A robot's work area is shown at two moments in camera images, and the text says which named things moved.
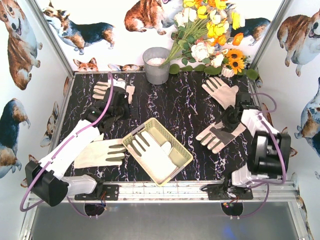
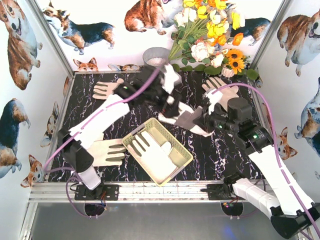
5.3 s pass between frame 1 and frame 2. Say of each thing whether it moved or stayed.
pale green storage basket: stayed
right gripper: moved
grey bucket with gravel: stayed
